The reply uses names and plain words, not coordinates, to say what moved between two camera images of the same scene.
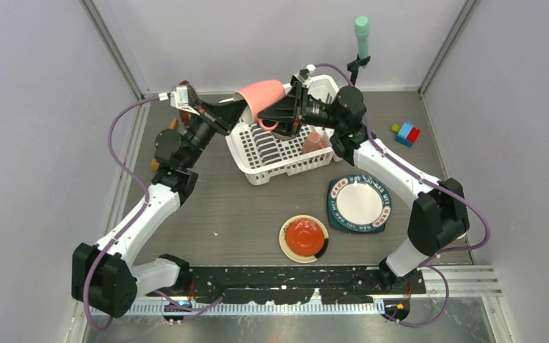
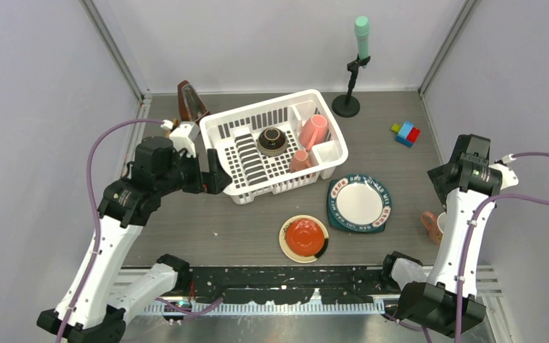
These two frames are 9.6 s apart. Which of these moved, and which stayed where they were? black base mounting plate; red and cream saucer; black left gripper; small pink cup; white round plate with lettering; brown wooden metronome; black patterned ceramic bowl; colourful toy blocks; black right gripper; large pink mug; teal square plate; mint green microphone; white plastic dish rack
Moved: small pink cup; black right gripper; black left gripper; large pink mug; white plastic dish rack; black patterned ceramic bowl
Stayed: white round plate with lettering; brown wooden metronome; mint green microphone; black base mounting plate; teal square plate; colourful toy blocks; red and cream saucer
